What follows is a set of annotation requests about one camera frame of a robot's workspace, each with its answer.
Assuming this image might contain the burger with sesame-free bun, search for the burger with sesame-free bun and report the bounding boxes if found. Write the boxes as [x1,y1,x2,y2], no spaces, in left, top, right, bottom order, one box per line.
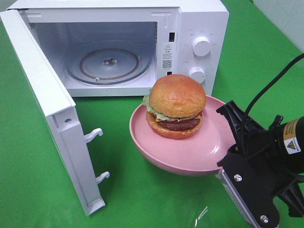
[142,74,207,139]

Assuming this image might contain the white microwave oven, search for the white microwave oven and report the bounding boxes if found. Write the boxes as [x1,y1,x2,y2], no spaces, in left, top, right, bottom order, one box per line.
[6,0,229,97]

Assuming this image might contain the white microwave knob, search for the white microwave knob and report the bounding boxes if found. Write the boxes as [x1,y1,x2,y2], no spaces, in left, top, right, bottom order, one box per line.
[189,67,206,83]
[192,36,211,57]

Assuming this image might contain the upper white microwave knob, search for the upper white microwave knob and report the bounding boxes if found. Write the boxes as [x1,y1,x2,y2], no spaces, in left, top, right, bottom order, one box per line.
[192,36,211,57]

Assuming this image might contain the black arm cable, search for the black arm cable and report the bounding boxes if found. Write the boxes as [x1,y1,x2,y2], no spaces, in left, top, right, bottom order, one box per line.
[244,52,304,114]

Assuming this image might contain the glass microwave turntable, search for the glass microwave turntable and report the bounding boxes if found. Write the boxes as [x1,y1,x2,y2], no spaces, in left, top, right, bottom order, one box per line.
[66,48,151,86]

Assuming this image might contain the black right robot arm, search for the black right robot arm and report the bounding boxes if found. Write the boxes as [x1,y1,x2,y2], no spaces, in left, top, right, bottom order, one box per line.
[217,101,304,228]

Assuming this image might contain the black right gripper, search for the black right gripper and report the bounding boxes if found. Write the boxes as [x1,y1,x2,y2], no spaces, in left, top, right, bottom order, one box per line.
[216,100,304,228]

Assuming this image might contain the green table cloth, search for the green table cloth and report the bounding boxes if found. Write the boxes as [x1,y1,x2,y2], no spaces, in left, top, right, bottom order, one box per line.
[0,0,300,228]

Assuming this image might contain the white microwave door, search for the white microwave door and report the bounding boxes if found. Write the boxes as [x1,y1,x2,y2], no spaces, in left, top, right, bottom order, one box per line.
[0,9,110,215]

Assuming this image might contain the lower white microwave knob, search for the lower white microwave knob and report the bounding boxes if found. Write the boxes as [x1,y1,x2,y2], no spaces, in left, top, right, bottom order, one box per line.
[189,67,206,83]

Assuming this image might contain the pink round plate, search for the pink round plate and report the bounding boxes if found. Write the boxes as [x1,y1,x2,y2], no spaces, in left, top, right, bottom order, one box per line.
[129,96,235,176]

